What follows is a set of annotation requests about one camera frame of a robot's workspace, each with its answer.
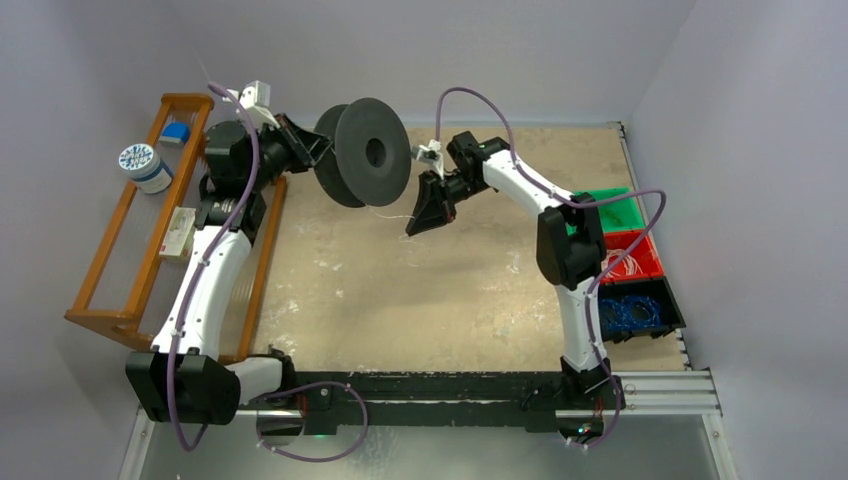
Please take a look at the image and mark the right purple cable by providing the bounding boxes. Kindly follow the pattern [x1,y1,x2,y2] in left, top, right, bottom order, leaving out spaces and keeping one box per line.
[434,86,668,452]

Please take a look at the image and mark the blue white round tin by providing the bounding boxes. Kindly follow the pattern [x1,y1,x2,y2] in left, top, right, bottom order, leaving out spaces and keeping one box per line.
[117,143,173,195]

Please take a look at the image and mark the wooden rack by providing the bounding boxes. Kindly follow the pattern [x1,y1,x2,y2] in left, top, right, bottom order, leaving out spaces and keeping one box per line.
[64,93,287,364]

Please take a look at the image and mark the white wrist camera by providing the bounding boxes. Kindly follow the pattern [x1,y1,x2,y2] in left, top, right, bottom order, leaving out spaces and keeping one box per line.
[229,80,280,130]
[411,139,445,179]

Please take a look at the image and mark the blue white small box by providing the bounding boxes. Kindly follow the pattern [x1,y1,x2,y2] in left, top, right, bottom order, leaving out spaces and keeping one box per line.
[158,122,191,148]

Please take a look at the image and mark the white cable coils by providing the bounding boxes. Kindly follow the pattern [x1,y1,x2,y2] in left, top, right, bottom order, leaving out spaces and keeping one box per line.
[601,248,647,280]

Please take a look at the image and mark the white red carton box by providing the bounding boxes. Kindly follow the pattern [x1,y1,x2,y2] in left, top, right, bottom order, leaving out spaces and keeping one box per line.
[158,207,196,262]

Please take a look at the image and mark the aluminium frame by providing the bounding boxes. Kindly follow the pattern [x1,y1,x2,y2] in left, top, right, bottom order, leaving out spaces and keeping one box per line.
[120,370,738,479]

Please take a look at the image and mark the black cable spool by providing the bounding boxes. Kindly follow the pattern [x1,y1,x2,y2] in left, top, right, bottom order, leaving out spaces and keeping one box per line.
[314,97,411,208]

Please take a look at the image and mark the green plastic bin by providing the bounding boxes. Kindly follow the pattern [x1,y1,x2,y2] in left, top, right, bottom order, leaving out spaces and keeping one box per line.
[587,187,646,233]

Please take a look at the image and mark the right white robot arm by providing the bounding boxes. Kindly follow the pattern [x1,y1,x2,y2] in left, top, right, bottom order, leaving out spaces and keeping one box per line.
[405,132,615,407]

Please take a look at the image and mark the red plastic bin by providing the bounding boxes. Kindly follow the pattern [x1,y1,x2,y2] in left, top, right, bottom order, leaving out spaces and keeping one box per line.
[601,230,664,285]

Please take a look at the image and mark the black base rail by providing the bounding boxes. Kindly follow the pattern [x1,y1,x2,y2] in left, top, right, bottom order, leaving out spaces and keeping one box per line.
[233,370,627,439]

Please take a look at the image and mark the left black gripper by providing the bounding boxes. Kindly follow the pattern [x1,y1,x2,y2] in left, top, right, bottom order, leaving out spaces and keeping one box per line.
[244,113,332,192]

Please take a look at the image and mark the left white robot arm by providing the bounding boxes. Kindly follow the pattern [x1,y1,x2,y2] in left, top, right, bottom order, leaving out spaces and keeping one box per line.
[125,114,332,425]

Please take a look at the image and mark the black plastic bin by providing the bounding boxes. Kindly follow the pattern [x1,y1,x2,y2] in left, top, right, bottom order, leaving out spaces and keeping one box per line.
[598,276,686,343]

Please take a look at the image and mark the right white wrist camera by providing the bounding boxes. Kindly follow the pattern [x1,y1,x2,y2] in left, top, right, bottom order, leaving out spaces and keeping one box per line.
[411,139,445,179]

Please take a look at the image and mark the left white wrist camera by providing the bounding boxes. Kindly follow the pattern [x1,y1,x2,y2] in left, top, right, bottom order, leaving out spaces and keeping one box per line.
[229,80,280,130]

